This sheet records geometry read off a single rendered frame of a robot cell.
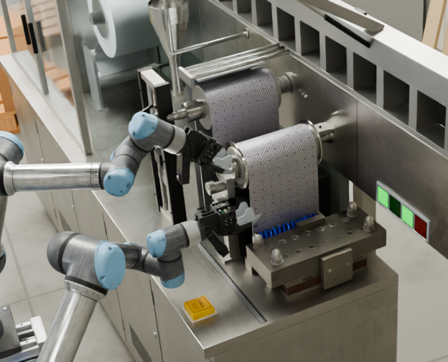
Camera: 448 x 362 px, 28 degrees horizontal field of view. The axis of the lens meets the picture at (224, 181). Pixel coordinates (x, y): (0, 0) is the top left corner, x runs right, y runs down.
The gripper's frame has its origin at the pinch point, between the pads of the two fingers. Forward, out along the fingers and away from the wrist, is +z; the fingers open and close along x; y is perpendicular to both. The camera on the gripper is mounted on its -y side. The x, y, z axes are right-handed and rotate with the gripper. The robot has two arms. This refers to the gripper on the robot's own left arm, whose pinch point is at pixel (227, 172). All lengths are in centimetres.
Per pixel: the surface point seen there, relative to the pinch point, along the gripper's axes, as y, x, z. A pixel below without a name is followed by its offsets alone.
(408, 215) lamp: 18, -40, 32
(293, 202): 0.5, -4.3, 24.8
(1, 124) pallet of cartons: -101, 317, 62
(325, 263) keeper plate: -7.4, -26.0, 29.1
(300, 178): 8.4, -4.3, 22.0
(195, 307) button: -38.2, -14.4, 5.3
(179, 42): 21, 70, 3
